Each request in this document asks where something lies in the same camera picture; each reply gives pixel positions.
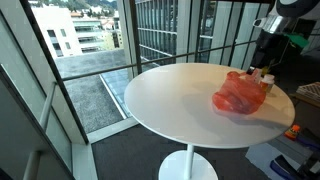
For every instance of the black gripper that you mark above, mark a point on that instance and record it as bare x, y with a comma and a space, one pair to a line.
271, 50

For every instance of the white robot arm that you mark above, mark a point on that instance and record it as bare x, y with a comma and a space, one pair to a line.
296, 6

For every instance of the white Pantene bottle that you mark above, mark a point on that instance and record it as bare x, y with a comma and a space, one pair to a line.
258, 76

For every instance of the amber bottle with white lid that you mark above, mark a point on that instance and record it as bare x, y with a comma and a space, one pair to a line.
267, 80

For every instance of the yellow green small object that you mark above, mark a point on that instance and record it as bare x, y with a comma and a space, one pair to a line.
265, 70

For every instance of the red plastic bag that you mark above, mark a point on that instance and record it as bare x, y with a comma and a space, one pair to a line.
238, 95

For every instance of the white lattice tray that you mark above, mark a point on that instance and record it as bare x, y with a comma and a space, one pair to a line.
310, 91

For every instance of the orange toy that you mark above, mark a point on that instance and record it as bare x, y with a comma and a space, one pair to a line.
292, 132

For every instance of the white floor board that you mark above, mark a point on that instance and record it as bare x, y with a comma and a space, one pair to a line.
260, 156

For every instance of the blue floor item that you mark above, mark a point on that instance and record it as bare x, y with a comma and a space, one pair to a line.
278, 168

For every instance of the dark metal window railing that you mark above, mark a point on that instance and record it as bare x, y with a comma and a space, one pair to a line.
133, 65

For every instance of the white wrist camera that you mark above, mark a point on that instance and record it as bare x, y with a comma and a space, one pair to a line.
259, 22

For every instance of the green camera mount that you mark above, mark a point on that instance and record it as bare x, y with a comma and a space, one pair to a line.
296, 40

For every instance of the white table pedestal base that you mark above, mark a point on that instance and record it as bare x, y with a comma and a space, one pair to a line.
176, 166

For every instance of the white pipe rail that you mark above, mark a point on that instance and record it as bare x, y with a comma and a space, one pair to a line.
46, 106

